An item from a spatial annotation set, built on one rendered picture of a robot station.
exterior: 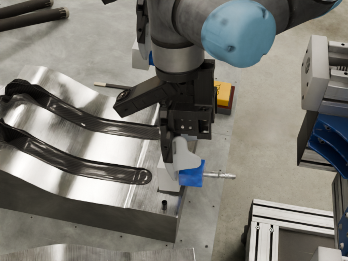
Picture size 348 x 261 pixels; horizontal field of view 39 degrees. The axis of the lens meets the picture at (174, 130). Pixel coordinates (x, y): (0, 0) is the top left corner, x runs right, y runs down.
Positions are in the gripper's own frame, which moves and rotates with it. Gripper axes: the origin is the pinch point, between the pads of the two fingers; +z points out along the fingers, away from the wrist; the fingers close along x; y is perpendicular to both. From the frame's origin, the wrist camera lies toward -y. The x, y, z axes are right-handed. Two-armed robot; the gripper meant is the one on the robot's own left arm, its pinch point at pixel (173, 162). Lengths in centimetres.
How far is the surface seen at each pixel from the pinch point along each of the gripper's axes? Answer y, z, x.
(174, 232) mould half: 0.6, 11.3, -6.1
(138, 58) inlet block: -12.4, -4.9, 25.6
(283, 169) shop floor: 22, 86, 93
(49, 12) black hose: -43, -3, 49
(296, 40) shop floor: 26, 74, 181
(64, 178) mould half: -19.4, 3.1, -3.5
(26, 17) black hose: -47, -4, 43
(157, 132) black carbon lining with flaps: -5.8, 3.0, 11.1
